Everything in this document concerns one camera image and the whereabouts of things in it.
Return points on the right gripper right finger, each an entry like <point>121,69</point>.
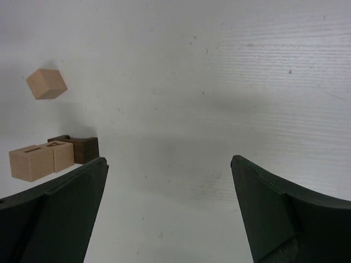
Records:
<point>285,222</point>

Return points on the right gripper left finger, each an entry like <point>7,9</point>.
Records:
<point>53,221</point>

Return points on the light wood cube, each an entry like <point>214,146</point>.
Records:
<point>46,84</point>
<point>63,154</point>
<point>31,163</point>

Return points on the dark wood arch block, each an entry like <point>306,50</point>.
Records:
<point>85,149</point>

